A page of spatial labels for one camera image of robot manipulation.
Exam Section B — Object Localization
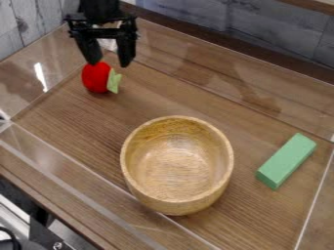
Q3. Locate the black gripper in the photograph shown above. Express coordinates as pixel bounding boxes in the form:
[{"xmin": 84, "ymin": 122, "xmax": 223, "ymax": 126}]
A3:
[{"xmin": 65, "ymin": 13, "xmax": 139, "ymax": 67}]

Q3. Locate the red plush strawberry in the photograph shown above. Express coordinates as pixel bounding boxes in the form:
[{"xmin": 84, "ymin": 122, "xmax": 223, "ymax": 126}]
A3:
[{"xmin": 81, "ymin": 62, "xmax": 123, "ymax": 94}]

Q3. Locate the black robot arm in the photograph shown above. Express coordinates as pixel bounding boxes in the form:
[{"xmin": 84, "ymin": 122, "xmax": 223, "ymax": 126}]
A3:
[{"xmin": 64, "ymin": 0, "xmax": 139, "ymax": 67}]

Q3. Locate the wooden bowl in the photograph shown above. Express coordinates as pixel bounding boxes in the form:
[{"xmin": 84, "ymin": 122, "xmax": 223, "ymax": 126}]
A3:
[{"xmin": 120, "ymin": 115, "xmax": 235, "ymax": 216}]

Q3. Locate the green rectangular block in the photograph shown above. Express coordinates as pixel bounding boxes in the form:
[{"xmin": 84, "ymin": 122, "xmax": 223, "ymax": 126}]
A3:
[{"xmin": 255, "ymin": 133, "xmax": 316, "ymax": 189}]

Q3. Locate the clear acrylic corner bracket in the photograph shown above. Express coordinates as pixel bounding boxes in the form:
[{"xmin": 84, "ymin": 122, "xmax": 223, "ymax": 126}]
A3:
[{"xmin": 95, "ymin": 21, "xmax": 123, "ymax": 53}]

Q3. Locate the clear acrylic enclosure wall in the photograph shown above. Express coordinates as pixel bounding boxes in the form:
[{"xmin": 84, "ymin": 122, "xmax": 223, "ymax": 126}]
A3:
[{"xmin": 0, "ymin": 14, "xmax": 334, "ymax": 250}]

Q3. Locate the black clamp with cable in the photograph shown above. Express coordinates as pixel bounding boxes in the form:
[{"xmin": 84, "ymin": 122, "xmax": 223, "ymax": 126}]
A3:
[{"xmin": 0, "ymin": 214, "xmax": 71, "ymax": 250}]

